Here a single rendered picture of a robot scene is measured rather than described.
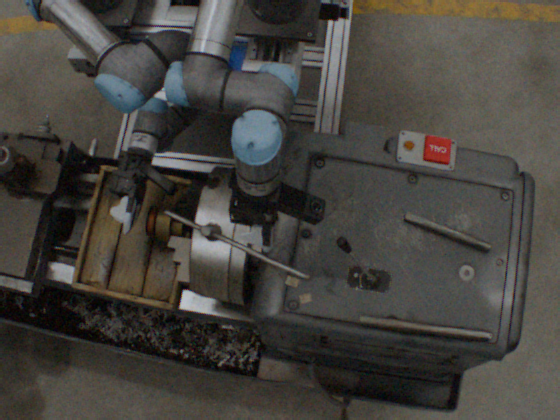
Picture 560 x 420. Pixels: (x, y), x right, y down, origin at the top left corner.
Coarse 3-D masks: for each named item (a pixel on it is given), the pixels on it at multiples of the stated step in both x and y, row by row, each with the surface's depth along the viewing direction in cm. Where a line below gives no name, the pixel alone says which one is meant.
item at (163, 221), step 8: (152, 208) 168; (160, 208) 168; (168, 208) 168; (152, 216) 167; (160, 216) 166; (168, 216) 166; (152, 224) 166; (160, 224) 166; (168, 224) 165; (176, 224) 167; (184, 224) 172; (152, 232) 167; (160, 232) 166; (168, 232) 165; (176, 232) 167; (184, 232) 172; (168, 240) 167
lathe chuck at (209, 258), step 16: (208, 176) 160; (224, 176) 160; (208, 192) 156; (224, 192) 156; (208, 208) 154; (224, 208) 154; (208, 224) 153; (224, 224) 153; (192, 240) 153; (208, 240) 153; (192, 256) 154; (208, 256) 154; (224, 256) 153; (192, 272) 156; (208, 272) 155; (224, 272) 154; (192, 288) 160; (208, 288) 159; (224, 288) 157
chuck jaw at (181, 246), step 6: (174, 240) 166; (180, 240) 166; (186, 240) 166; (168, 246) 166; (174, 246) 166; (180, 246) 166; (186, 246) 166; (174, 252) 166; (180, 252) 165; (186, 252) 165; (174, 258) 165; (180, 258) 165; (186, 258) 165; (180, 264) 165; (186, 264) 164; (180, 270) 164; (186, 270) 164; (180, 276) 164; (186, 276) 164; (180, 282) 165; (186, 282) 164
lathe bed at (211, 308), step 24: (72, 192) 199; (72, 216) 205; (72, 240) 195; (48, 264) 190; (72, 264) 193; (72, 288) 204; (168, 312) 203; (192, 312) 200; (216, 312) 184; (240, 312) 184
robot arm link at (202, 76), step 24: (216, 0) 116; (240, 0) 118; (216, 24) 115; (192, 48) 116; (216, 48) 116; (168, 72) 116; (192, 72) 115; (216, 72) 115; (168, 96) 117; (192, 96) 116; (216, 96) 115
